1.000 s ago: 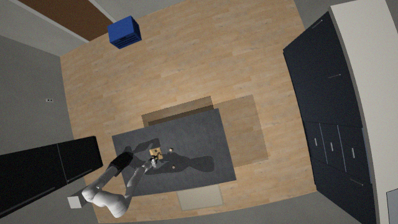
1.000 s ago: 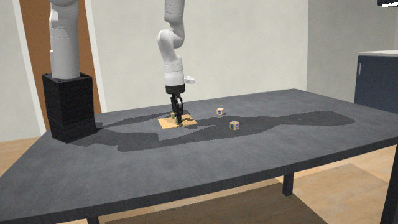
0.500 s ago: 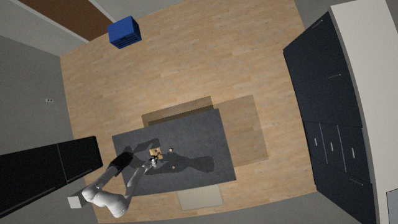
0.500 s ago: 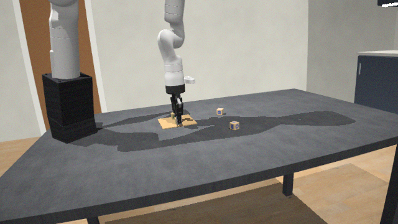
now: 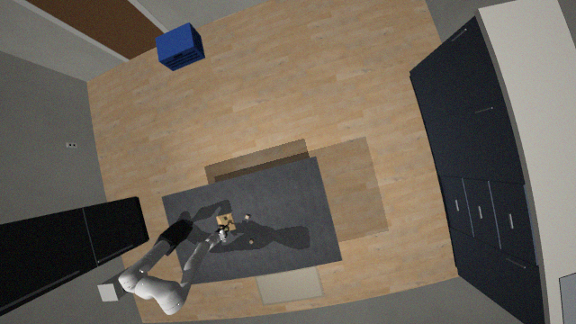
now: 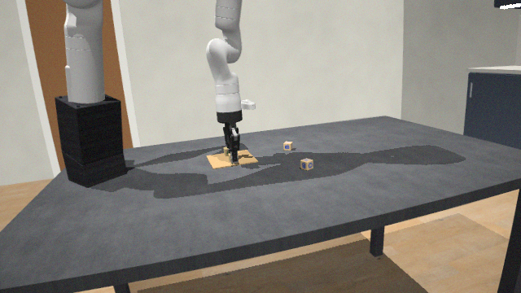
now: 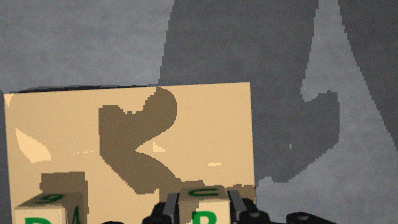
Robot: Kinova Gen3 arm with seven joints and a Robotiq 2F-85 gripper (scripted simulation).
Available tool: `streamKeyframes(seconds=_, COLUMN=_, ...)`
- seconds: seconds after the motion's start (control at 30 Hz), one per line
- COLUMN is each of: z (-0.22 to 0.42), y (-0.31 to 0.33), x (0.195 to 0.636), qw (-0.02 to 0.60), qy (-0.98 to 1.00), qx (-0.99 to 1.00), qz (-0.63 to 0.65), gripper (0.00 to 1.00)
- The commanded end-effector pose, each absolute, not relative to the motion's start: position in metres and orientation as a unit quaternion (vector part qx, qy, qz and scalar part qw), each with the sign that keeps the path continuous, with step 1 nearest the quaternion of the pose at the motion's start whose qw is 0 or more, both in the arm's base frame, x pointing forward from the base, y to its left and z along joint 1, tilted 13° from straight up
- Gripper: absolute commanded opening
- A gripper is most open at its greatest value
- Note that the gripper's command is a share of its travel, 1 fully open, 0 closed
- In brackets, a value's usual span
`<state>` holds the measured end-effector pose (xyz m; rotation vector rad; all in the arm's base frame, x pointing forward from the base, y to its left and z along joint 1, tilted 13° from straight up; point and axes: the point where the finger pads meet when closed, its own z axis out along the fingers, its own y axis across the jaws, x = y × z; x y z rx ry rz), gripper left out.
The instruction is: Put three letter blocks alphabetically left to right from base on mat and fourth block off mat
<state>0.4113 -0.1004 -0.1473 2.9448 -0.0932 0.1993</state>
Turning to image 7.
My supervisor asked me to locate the tan square mat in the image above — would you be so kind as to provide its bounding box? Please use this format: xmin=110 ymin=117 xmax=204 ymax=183
xmin=4 ymin=82 xmax=255 ymax=224

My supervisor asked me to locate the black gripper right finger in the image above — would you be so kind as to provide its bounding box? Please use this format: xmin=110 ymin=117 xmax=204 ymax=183
xmin=227 ymin=190 xmax=336 ymax=224

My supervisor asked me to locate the cream letter block with green r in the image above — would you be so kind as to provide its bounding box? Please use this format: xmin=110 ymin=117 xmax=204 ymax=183
xmin=178 ymin=186 xmax=230 ymax=224

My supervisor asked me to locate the tan block with green letter d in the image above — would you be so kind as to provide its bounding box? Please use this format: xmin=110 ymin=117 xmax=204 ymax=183
xmin=14 ymin=192 xmax=84 ymax=224

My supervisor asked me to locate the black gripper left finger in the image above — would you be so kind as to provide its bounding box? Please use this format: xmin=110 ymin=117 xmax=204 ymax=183
xmin=102 ymin=193 xmax=180 ymax=224

